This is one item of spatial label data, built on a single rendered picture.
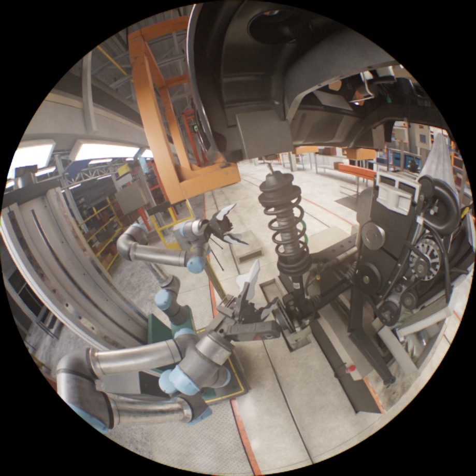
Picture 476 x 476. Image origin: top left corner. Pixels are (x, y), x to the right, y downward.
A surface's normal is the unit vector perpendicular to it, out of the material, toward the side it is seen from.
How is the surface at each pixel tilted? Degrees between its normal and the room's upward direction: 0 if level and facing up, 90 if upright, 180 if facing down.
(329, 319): 0
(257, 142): 90
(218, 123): 100
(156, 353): 40
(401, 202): 90
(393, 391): 0
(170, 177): 90
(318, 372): 0
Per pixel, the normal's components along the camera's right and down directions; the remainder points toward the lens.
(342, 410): -0.25, -0.82
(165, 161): 0.22, 0.47
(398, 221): -0.94, 0.32
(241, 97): 0.32, 0.85
